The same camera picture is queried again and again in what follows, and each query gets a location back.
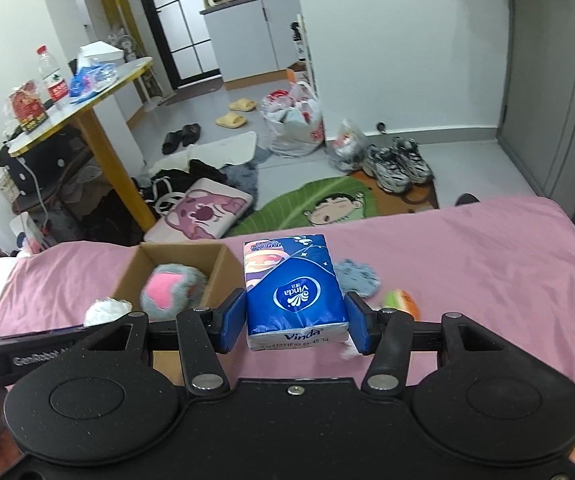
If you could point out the water bottle red label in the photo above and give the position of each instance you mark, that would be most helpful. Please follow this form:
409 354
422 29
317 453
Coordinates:
53 77

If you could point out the pink bed sheet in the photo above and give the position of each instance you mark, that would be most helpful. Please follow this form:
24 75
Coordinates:
509 264

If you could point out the yellow slipper far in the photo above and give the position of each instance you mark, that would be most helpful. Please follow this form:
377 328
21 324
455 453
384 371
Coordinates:
242 105

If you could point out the large white plastic bag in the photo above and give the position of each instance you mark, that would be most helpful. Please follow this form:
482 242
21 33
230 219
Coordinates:
294 119

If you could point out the blue denim fabric toy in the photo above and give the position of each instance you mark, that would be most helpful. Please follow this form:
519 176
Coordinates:
357 277

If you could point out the brown cardboard box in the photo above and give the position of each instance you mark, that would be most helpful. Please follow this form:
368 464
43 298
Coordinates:
215 260

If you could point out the blue Vinda tissue pack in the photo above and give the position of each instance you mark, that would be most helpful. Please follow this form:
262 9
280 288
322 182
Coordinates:
292 294

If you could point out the small clear plastic bag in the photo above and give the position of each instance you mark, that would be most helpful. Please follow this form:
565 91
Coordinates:
347 150

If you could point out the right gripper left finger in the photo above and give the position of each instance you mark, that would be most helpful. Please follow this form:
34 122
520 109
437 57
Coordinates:
205 333

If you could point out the black shoe by bed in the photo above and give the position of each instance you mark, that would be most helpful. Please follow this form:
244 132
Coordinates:
466 199

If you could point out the crumpled white tissue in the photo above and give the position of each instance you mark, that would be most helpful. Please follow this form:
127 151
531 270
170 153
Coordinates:
105 311

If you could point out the yellow table leg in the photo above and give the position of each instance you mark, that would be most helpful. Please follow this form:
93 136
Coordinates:
114 170

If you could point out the grey pink plush paw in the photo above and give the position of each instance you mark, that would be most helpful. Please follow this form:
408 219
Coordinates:
172 288

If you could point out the white kitchen cabinet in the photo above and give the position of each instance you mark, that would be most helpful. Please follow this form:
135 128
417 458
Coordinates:
253 37

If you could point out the black white tote bag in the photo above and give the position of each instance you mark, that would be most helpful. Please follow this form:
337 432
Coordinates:
165 189

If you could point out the grey fluffy rug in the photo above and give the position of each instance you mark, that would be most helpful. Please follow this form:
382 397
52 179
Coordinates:
244 177

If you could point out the red snack bag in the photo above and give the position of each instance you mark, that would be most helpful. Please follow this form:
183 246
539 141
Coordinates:
27 106

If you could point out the grey sneaker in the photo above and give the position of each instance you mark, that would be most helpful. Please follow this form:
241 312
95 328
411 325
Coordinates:
382 165
411 161

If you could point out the grey right sneaker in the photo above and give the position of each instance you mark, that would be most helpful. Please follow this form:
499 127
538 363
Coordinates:
411 161

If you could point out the black slipper left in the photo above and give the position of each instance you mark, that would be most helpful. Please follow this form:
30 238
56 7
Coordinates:
172 142

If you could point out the grey wardrobe cabinet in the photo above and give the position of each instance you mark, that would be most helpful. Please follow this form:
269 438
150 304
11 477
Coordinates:
538 122

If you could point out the black slipper right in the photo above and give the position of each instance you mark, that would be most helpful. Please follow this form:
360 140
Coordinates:
190 134

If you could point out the black slipper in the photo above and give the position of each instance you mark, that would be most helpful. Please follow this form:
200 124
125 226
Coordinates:
190 134
172 142

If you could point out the yellow slipper near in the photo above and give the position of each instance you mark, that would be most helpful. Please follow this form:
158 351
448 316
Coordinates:
231 120

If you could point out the yellow slipper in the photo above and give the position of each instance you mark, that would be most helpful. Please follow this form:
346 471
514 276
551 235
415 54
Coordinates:
231 120
242 105

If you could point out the pink bear laptop bag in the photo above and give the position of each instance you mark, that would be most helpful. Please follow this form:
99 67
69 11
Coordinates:
206 212

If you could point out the green orange plush toy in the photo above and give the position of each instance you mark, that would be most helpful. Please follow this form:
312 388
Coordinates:
400 300

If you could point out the white floor mat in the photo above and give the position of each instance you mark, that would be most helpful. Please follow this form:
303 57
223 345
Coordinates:
233 151

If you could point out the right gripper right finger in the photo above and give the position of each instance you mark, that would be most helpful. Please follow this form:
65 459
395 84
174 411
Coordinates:
387 336

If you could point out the grey left sneaker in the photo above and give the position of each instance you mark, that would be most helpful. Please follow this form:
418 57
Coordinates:
382 165

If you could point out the green leaf cartoon rug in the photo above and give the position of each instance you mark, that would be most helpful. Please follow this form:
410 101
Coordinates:
334 200

